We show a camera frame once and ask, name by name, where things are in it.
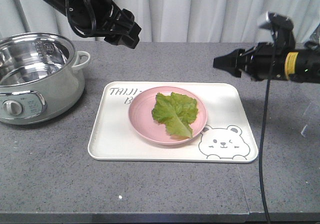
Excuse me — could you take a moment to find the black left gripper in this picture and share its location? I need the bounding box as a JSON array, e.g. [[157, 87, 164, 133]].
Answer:
[[102, 1, 142, 49]]

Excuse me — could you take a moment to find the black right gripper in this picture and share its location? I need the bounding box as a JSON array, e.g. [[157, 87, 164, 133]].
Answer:
[[213, 15, 295, 81]]

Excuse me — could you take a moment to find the green lettuce leaf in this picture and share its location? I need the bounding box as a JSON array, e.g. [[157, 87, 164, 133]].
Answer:
[[151, 92, 198, 138]]

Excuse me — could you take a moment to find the pink round plate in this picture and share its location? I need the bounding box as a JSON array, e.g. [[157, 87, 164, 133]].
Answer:
[[128, 86, 208, 146]]

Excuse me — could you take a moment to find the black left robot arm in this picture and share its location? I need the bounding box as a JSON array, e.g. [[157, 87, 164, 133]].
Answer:
[[43, 0, 142, 49]]

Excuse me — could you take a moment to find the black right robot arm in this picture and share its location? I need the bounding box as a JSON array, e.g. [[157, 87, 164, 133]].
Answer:
[[213, 11, 320, 84]]

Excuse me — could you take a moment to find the cream bear serving tray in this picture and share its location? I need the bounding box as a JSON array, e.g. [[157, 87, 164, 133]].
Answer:
[[88, 81, 259, 163]]

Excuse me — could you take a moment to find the white pleated curtain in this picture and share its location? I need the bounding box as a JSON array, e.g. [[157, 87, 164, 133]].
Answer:
[[0, 0, 320, 43]]

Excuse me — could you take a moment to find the green electric cooking pot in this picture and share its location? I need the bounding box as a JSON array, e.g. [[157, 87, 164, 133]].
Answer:
[[0, 32, 91, 125]]

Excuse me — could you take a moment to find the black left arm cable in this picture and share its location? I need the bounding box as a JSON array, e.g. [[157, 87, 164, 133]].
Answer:
[[64, 0, 123, 38]]

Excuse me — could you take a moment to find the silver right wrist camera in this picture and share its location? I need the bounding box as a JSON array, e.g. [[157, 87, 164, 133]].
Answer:
[[256, 11, 277, 30]]

